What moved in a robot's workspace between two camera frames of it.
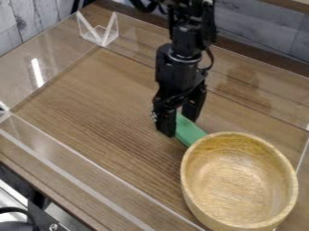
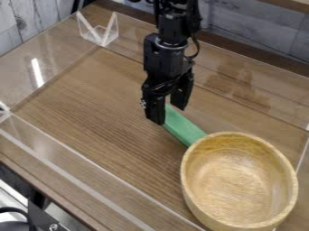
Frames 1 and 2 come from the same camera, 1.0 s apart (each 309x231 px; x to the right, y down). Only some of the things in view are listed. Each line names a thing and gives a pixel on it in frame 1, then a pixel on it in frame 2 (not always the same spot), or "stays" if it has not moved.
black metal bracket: [41, 219] stays
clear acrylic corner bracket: [99, 34] stays
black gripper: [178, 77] → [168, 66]
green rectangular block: [188, 130] stays
